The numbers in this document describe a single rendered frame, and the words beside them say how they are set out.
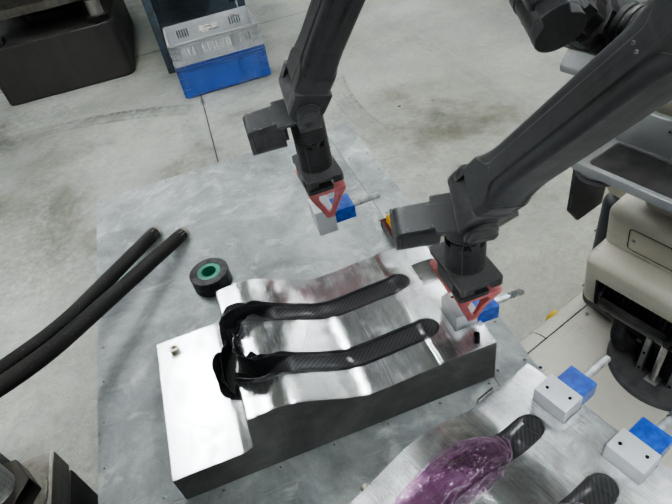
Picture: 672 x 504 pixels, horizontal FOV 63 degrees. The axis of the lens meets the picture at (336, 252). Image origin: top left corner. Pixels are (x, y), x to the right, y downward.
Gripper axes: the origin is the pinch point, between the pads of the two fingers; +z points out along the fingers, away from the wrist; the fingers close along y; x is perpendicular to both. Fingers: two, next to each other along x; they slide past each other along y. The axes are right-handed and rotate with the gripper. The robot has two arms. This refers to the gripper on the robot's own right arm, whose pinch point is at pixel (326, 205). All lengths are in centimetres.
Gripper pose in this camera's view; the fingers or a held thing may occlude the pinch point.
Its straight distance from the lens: 101.1
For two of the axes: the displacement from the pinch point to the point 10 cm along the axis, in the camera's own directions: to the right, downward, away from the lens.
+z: 1.7, 7.2, 6.7
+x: 9.3, -3.4, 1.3
